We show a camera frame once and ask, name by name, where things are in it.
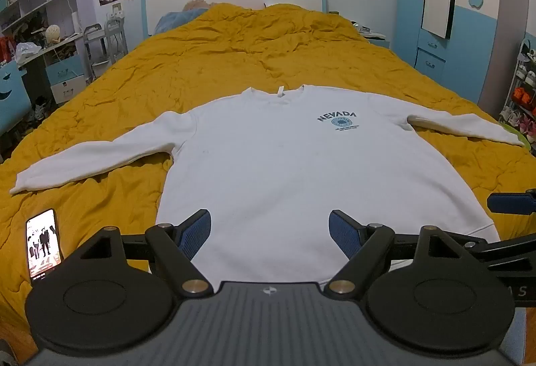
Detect white nightstand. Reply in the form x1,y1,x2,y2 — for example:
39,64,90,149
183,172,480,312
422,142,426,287
365,30,393,54

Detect blue white wardrobe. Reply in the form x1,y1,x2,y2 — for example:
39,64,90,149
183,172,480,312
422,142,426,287
397,0,536,109

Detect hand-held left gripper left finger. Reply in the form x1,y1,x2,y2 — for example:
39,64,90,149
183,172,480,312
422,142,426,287
74,209,212,299

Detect blue smiley face cabinet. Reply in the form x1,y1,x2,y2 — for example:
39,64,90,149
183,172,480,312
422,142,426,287
0,62,33,137

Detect yellow quilted blanket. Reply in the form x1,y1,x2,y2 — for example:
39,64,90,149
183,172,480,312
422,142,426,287
0,3,536,352

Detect grey chair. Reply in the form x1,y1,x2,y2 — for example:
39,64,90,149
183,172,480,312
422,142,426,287
104,18,129,66
83,23,110,80

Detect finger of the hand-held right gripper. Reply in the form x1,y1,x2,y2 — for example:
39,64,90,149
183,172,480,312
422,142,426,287
471,234,536,269
486,190,536,217

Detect red bag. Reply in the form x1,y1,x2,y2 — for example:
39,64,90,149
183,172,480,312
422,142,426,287
0,35,16,66

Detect black smartphone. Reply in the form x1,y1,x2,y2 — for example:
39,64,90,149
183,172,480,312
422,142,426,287
25,208,64,281

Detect blue pillow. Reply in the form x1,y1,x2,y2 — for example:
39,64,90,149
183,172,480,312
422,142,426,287
154,10,207,35

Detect white plastic bag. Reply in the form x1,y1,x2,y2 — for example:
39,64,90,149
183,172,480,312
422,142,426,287
14,42,43,62

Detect shoe rack with shoes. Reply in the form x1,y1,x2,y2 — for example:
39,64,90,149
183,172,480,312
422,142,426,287
497,37,536,146

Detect blue white drawer cabinet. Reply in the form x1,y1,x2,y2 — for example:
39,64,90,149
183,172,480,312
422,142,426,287
44,54,91,104

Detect cluttered white desk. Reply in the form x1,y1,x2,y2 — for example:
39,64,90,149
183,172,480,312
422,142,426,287
16,32,85,67

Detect shoes under desk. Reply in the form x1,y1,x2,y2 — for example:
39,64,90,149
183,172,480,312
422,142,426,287
30,96,56,122

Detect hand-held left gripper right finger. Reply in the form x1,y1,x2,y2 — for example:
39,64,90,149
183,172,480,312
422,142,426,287
326,209,489,299

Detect white printed sweatshirt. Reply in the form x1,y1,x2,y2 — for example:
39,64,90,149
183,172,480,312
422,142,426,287
9,85,526,286

